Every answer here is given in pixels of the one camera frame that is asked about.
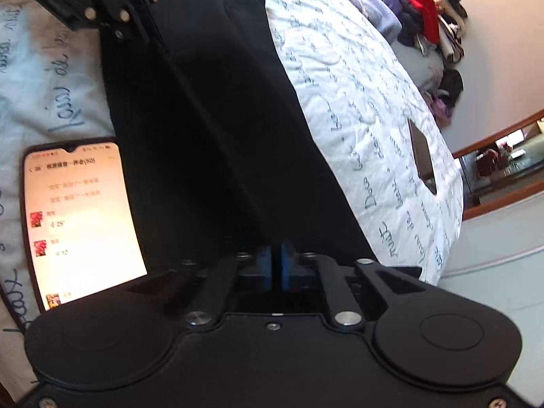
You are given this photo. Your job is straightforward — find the dark smartphone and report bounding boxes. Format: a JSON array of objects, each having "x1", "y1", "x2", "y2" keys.
[{"x1": 407, "y1": 118, "x2": 438, "y2": 196}]

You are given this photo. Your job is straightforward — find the pile of mixed clothes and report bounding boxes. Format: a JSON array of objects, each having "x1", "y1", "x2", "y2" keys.
[{"x1": 425, "y1": 0, "x2": 469, "y2": 64}]

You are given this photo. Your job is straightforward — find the wood-framed mirror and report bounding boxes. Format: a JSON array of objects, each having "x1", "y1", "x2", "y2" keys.
[{"x1": 453, "y1": 109, "x2": 544, "y2": 222}]

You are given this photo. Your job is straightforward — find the lavender knitted blanket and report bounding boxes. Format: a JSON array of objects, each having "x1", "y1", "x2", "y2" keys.
[{"x1": 340, "y1": 0, "x2": 402, "y2": 44}]

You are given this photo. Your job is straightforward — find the white script-printed bed quilt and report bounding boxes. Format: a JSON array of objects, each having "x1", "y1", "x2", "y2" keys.
[{"x1": 0, "y1": 0, "x2": 464, "y2": 404}]

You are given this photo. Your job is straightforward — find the dark purple jacket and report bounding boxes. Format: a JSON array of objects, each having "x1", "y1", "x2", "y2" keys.
[{"x1": 382, "y1": 0, "x2": 426, "y2": 47}]

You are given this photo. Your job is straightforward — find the red puffer jacket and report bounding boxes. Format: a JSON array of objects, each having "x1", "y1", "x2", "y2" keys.
[{"x1": 389, "y1": 0, "x2": 440, "y2": 45}]

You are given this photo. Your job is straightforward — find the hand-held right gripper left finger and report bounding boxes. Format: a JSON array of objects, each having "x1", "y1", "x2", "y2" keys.
[{"x1": 127, "y1": 244, "x2": 273, "y2": 332}]

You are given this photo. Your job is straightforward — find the black pants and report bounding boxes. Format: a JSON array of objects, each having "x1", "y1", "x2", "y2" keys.
[{"x1": 100, "y1": 0, "x2": 421, "y2": 283}]

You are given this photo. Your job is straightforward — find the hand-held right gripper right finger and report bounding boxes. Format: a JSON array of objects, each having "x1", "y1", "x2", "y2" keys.
[{"x1": 279, "y1": 240, "x2": 426, "y2": 331}]

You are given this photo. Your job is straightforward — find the grey pillow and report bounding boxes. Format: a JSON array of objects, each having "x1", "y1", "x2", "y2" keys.
[{"x1": 397, "y1": 38, "x2": 445, "y2": 90}]

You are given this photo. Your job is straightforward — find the smartphone with lit screen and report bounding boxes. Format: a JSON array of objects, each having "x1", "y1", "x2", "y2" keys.
[{"x1": 20, "y1": 136, "x2": 149, "y2": 313}]

